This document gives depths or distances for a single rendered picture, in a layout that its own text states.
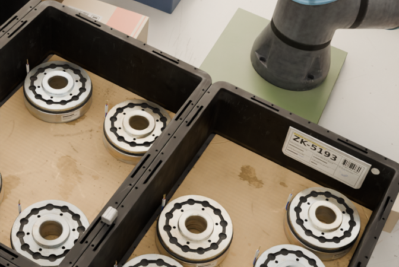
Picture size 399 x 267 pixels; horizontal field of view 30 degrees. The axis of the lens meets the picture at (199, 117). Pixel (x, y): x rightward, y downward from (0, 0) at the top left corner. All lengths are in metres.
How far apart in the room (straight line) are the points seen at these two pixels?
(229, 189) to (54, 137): 0.27
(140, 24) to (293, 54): 0.28
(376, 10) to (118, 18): 0.46
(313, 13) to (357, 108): 0.24
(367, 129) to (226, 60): 0.29
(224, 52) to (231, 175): 0.37
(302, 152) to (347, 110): 0.35
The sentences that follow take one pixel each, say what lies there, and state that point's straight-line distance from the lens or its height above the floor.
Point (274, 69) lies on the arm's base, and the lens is 1.36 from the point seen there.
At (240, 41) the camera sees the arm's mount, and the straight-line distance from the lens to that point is 1.44.
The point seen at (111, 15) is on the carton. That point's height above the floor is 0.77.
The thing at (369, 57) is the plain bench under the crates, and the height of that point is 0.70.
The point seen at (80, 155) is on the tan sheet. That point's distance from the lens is 1.10.
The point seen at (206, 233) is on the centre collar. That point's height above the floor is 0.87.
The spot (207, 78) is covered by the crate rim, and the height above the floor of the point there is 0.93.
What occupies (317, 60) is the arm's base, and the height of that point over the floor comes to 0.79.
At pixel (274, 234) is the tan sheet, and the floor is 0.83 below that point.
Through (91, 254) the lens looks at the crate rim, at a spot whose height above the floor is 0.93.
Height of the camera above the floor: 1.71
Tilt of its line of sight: 49 degrees down
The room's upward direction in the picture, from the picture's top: 11 degrees clockwise
